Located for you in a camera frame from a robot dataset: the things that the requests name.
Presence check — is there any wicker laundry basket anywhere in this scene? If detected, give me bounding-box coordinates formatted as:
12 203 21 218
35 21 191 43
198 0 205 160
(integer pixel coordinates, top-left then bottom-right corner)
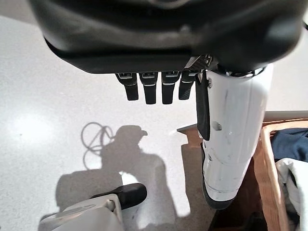
260 119 308 231

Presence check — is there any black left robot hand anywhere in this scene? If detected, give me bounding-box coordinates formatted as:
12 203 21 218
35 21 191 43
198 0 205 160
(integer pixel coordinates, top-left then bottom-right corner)
27 0 308 210

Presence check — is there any navy blue garment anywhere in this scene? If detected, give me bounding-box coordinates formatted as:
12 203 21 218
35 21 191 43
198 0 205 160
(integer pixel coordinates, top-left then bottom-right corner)
271 128 308 162

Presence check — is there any dark brown wooden stand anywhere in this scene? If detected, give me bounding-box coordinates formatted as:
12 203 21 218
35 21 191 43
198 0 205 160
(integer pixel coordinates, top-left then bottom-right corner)
176 117 292 231

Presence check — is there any white garment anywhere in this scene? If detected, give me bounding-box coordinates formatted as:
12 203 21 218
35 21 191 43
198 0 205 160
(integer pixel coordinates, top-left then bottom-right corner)
275 158 308 218

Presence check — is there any silver left robot leg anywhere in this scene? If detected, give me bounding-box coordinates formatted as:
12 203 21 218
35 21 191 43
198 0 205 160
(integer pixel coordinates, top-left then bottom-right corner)
38 182 148 231

